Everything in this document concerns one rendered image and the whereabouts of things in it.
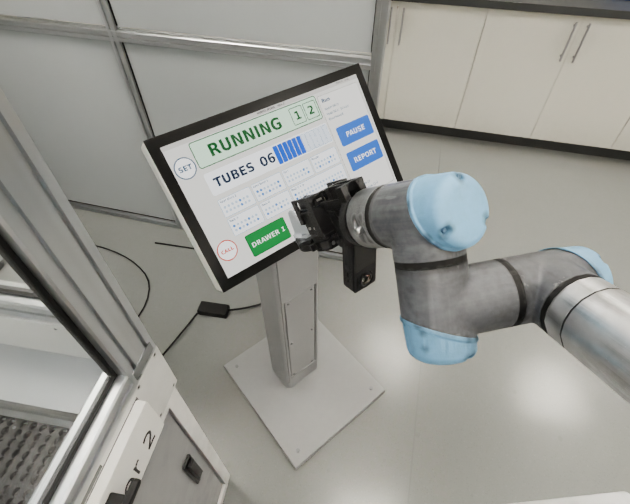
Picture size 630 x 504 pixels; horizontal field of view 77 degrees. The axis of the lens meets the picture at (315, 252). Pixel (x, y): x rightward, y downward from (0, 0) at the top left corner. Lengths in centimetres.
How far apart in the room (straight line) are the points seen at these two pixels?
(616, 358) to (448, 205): 18
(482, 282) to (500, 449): 138
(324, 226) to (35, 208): 33
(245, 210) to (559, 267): 55
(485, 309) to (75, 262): 47
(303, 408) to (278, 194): 102
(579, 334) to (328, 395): 133
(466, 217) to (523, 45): 252
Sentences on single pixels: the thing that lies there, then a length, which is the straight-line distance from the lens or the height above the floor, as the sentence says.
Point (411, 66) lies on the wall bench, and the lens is 289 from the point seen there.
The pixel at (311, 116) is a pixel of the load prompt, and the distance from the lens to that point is 90.
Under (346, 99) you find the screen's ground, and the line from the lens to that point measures 96.
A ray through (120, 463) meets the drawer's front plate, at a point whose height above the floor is 92.
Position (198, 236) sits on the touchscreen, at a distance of 77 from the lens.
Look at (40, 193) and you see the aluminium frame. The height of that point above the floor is 132.
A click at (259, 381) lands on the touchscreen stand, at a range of 171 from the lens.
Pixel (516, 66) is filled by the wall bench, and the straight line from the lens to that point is 292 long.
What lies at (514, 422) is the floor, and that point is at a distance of 184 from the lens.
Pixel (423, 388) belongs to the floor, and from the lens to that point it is 178.
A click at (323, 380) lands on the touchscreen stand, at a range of 169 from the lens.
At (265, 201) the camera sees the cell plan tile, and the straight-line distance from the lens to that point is 82.
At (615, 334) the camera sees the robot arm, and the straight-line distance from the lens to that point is 41.
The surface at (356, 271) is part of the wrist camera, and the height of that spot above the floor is 115.
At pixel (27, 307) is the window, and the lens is 54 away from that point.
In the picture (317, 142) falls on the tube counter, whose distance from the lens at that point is 89.
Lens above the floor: 158
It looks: 48 degrees down
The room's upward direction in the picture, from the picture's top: straight up
